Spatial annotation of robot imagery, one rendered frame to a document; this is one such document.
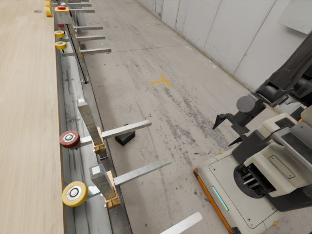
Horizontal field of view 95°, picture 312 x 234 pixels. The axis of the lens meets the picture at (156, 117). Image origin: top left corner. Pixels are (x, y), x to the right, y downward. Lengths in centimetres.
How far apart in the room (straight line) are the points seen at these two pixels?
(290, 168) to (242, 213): 61
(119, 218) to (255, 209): 107
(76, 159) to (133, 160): 75
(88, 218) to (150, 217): 71
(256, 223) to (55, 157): 138
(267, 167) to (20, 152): 119
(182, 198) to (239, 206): 48
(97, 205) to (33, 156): 39
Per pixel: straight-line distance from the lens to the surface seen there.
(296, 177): 100
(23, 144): 85
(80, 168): 101
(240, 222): 144
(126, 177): 69
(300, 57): 59
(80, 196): 64
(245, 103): 57
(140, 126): 81
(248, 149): 143
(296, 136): 87
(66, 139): 78
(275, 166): 104
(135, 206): 152
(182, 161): 170
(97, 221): 91
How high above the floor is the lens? 150
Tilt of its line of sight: 49 degrees down
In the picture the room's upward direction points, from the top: 9 degrees clockwise
